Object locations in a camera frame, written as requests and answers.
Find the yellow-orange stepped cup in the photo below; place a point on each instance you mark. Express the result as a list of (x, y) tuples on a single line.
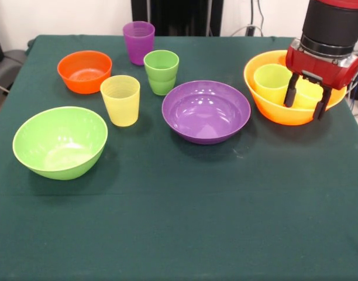
[(309, 93)]

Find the green stepped cup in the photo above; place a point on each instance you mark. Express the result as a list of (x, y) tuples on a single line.
[(161, 82)]

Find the purple cup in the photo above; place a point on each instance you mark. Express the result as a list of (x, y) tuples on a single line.
[(138, 47)]

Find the light green tapered cup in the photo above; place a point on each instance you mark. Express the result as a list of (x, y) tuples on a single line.
[(269, 83)]

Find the purple bowl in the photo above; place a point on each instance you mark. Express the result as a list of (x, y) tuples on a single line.
[(205, 114)]

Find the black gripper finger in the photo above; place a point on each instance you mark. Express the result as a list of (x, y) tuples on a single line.
[(290, 90), (322, 104)]

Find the yellow tapered cup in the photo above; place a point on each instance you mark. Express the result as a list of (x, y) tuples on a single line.
[(120, 108)]

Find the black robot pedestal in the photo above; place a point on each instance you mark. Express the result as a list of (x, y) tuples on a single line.
[(182, 14)]

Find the grey office chair base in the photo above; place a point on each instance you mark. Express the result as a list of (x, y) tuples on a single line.
[(9, 64)]

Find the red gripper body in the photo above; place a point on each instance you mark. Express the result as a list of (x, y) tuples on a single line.
[(319, 65)]

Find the large yellow-orange bowl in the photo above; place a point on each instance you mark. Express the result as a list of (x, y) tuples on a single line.
[(269, 111)]

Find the green bowl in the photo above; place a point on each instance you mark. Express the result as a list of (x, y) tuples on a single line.
[(59, 140)]

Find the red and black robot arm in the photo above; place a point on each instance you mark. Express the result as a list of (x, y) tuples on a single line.
[(334, 23)]

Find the orange-red bowl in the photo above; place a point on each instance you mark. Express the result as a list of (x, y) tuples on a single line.
[(82, 85)]

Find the dark green tablecloth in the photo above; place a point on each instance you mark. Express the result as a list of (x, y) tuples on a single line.
[(179, 219)]

